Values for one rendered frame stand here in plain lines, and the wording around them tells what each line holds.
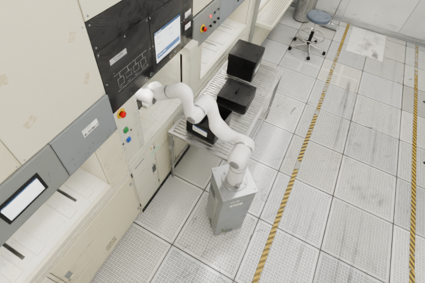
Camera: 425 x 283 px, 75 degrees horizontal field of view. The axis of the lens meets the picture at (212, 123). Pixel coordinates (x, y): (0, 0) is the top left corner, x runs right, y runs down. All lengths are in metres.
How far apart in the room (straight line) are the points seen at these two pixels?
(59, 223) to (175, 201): 1.19
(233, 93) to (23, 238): 1.83
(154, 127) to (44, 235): 0.99
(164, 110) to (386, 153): 2.70
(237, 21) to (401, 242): 2.86
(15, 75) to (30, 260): 1.15
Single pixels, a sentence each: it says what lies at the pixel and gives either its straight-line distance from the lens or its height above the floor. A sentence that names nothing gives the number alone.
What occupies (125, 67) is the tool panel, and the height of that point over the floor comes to 1.62.
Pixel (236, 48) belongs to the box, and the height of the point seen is 1.01.
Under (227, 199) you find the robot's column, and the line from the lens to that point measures 2.01.
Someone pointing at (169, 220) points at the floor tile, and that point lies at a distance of 2.76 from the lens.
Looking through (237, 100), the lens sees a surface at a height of 0.86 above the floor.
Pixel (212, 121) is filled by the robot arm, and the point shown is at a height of 1.30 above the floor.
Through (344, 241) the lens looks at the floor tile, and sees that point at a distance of 3.05.
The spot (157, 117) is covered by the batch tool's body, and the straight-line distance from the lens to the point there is 2.28.
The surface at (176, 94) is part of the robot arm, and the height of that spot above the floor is 1.42.
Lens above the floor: 2.57
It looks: 50 degrees down
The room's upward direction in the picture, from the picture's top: 7 degrees clockwise
